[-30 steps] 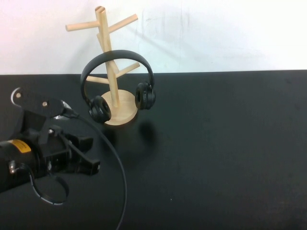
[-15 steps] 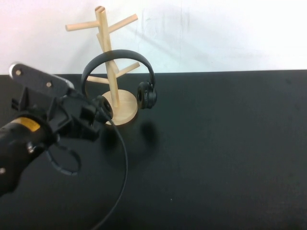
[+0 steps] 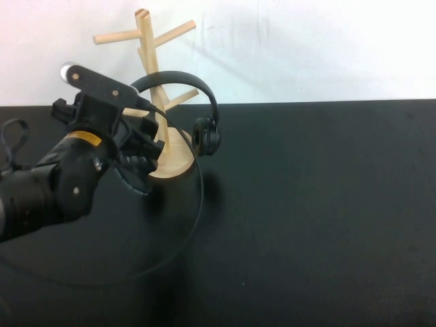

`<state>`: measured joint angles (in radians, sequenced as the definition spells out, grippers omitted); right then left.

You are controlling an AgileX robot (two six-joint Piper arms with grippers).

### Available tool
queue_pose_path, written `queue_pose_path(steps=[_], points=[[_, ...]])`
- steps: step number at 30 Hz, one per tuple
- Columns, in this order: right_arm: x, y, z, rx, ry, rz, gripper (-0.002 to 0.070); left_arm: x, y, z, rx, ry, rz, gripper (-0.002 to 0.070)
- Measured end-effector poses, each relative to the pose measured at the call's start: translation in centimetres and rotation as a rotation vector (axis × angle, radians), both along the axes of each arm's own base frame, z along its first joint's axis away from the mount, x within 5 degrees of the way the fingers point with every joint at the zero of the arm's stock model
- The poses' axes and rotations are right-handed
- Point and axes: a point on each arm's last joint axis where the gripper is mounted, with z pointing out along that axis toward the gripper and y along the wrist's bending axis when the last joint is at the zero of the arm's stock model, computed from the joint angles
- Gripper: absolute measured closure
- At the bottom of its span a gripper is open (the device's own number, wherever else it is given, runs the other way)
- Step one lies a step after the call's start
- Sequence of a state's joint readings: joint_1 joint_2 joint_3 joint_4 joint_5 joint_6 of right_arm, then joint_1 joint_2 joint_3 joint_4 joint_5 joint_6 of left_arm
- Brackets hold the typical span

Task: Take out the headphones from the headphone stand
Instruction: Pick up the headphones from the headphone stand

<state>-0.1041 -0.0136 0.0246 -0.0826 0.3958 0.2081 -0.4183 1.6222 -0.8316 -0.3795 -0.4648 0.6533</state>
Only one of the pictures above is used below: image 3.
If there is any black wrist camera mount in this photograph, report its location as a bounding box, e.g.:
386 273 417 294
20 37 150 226
60 61 141 110

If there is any thin black camera cable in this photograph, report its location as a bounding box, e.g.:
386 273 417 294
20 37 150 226
0 97 205 285

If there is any wooden tree headphone stand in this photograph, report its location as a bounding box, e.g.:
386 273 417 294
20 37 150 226
93 9 198 179

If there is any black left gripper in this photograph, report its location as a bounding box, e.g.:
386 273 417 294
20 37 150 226
50 94 165 177

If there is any black over-ear headphones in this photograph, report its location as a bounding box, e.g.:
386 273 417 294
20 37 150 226
111 69 223 197

